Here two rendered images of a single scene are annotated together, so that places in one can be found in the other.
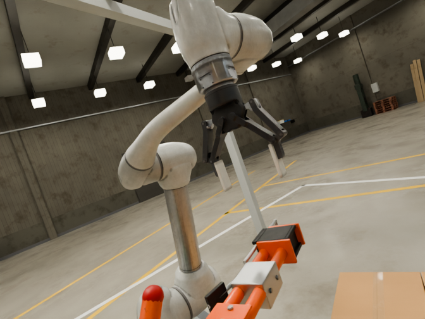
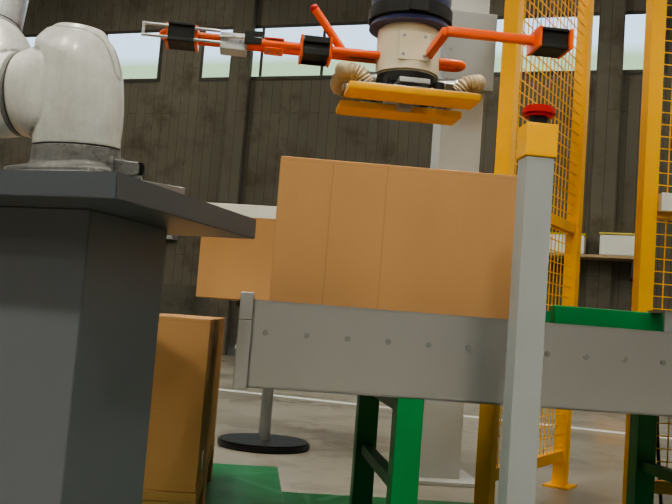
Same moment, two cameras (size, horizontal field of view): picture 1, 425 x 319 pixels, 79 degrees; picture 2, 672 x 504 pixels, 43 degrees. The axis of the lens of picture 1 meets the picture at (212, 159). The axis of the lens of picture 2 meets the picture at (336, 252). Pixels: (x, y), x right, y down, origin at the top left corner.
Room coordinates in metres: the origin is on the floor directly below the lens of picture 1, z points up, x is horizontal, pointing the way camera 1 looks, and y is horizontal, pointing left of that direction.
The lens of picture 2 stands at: (1.61, 1.90, 0.56)
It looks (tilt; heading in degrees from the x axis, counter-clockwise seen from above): 5 degrees up; 231
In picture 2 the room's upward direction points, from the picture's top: 4 degrees clockwise
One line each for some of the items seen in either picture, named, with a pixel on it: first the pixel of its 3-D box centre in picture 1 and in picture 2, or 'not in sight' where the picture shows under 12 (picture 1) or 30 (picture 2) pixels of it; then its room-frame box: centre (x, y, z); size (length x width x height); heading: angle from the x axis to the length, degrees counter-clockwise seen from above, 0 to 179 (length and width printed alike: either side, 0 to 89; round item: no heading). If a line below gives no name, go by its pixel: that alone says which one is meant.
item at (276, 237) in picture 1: (281, 243); (182, 37); (0.56, -0.08, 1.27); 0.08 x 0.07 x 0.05; 147
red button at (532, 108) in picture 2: not in sight; (538, 116); (0.17, 0.79, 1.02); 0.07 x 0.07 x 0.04
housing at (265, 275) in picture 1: (257, 283); (233, 44); (0.45, 0.00, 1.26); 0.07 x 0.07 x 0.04; 57
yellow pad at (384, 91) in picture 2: not in sight; (412, 90); (0.11, 0.33, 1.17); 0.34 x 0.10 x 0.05; 147
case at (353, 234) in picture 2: not in sight; (389, 253); (0.07, 0.25, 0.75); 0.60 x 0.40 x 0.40; 143
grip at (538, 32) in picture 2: not in sight; (549, 42); (-0.05, 0.63, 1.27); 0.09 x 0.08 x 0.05; 57
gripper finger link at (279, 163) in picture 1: (277, 159); not in sight; (0.52, -0.12, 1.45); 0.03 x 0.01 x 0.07; 146
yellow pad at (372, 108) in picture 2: not in sight; (398, 107); (0.00, 0.17, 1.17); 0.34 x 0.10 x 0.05; 147
